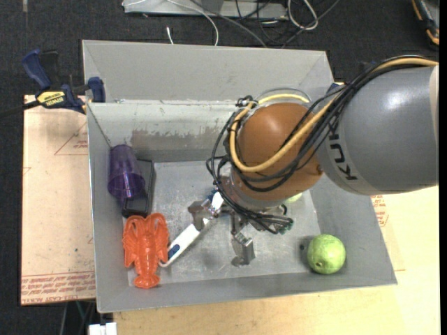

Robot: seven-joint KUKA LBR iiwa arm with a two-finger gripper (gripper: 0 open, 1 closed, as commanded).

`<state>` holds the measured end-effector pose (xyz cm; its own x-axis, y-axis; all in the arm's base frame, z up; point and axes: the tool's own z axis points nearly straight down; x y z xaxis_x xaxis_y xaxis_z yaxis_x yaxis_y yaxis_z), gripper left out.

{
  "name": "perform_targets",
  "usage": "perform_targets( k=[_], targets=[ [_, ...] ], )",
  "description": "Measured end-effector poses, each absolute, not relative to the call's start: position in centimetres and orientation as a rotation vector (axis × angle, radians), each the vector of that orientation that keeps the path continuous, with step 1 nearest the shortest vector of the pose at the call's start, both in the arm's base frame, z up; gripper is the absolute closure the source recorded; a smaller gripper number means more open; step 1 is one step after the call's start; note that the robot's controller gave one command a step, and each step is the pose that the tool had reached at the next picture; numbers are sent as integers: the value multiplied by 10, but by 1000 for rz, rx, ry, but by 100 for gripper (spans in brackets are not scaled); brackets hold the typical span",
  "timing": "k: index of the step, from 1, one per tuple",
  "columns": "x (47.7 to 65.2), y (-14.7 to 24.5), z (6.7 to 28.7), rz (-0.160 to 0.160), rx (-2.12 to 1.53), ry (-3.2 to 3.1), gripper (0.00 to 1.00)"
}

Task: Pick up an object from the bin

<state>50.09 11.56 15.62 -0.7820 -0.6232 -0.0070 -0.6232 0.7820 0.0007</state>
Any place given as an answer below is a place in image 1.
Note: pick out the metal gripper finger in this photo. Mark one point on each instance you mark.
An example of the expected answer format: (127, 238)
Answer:
(245, 251)
(199, 215)

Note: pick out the white and blue toothbrush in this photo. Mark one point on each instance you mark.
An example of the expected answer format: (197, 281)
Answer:
(186, 237)

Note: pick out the pale green ball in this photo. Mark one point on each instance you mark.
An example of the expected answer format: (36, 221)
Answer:
(294, 197)

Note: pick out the black flat box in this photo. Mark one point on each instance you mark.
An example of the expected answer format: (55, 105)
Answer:
(148, 187)

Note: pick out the orange toy lobster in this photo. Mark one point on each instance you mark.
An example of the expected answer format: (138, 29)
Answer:
(145, 246)

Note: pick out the green lime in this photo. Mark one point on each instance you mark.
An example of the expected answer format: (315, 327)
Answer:
(326, 255)

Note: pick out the purple clear plastic cup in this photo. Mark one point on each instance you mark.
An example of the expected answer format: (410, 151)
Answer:
(124, 171)

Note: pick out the grey metal bin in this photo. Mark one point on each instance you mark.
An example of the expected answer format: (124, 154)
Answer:
(195, 72)

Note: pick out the brown cardboard board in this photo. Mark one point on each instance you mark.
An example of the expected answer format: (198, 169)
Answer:
(52, 201)

